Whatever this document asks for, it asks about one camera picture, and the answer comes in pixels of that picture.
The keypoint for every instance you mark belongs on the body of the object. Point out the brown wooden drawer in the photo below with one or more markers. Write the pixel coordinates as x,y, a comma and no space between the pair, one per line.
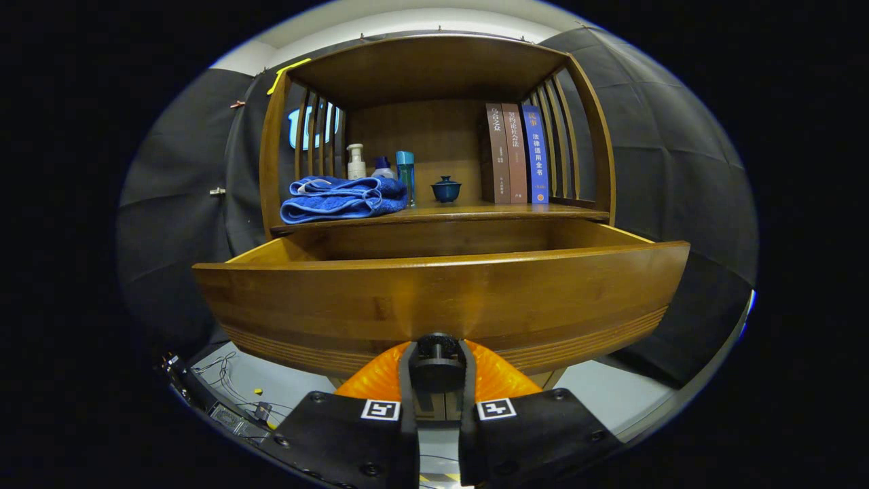
441,305

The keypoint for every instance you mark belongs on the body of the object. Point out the reddish brown book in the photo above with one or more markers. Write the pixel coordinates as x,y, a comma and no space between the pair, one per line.
517,159

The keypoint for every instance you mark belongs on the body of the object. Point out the folded blue towel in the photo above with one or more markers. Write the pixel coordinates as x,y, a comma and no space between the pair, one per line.
339,200

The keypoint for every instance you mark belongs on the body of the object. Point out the brown wooden cabinet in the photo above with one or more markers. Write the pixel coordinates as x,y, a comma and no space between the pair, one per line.
421,68

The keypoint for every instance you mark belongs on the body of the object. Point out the white blue-capped lotion bottle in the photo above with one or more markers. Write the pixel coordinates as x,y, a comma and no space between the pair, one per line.
383,170

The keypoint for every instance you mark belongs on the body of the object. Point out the dark brown book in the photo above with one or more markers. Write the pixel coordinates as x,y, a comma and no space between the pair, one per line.
497,156

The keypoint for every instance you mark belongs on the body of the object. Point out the black drawer knob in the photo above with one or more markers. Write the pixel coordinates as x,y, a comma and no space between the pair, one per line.
438,367

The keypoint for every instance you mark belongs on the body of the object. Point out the black backdrop cloth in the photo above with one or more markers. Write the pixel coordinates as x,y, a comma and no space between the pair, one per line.
679,170

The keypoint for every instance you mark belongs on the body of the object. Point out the white pump bottle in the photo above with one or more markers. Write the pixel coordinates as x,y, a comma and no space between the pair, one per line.
356,164

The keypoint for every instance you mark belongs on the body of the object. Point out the blue lidded teacup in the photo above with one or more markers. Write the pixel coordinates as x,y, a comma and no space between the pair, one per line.
446,191

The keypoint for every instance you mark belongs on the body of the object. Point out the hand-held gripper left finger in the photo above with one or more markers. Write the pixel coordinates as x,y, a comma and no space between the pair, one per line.
339,435

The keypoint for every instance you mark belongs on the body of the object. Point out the blue book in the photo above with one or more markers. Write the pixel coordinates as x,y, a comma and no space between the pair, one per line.
536,159

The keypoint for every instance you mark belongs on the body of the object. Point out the teal transparent bottle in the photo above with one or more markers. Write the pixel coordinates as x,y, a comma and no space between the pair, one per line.
406,173

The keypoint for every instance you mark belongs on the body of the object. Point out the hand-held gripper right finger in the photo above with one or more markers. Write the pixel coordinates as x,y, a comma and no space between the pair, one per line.
536,435

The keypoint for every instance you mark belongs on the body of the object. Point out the wooden countertop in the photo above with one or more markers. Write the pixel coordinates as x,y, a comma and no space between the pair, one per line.
475,212

